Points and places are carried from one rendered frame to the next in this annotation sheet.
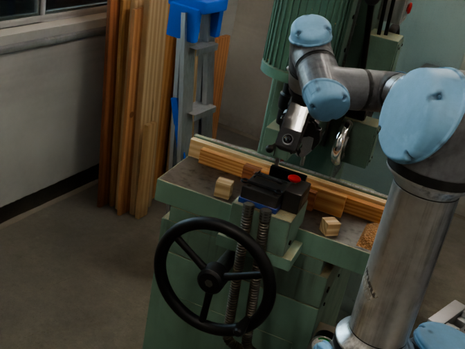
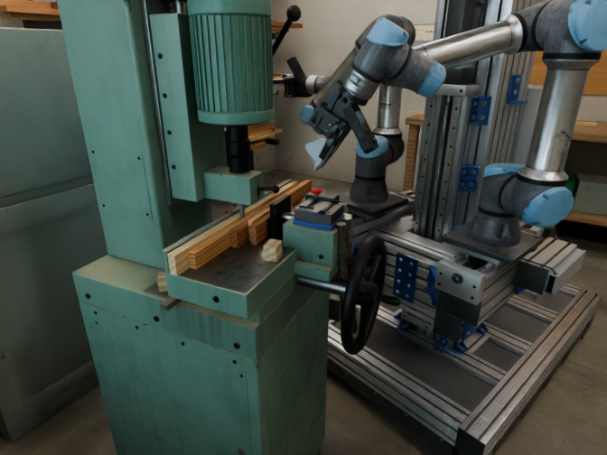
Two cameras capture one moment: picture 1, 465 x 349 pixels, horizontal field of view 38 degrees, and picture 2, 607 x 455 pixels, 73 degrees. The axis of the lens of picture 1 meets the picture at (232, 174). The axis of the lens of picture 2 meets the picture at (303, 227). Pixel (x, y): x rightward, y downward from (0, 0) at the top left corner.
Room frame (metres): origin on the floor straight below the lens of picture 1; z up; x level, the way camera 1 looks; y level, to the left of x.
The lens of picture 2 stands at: (1.28, 0.86, 1.35)
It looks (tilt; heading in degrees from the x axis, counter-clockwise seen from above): 23 degrees down; 277
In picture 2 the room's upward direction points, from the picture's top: straight up
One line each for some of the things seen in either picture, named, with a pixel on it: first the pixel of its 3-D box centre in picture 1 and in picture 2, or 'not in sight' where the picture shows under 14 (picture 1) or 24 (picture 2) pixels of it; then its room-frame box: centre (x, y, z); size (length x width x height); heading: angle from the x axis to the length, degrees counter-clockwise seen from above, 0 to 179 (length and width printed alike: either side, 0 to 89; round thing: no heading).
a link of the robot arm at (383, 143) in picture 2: not in sight; (372, 155); (1.22, -0.70, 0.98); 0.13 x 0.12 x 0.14; 64
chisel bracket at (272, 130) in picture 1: (285, 138); (234, 187); (1.58, -0.11, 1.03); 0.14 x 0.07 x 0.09; 162
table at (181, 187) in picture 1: (275, 219); (289, 245); (1.45, -0.12, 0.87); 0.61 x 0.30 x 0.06; 72
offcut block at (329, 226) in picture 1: (329, 226); not in sight; (1.38, -0.24, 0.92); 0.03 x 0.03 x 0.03; 25
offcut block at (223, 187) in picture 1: (223, 188); (273, 250); (1.46, 0.01, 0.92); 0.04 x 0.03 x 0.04; 80
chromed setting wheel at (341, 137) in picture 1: (341, 142); not in sight; (1.65, -0.26, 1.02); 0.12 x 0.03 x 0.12; 162
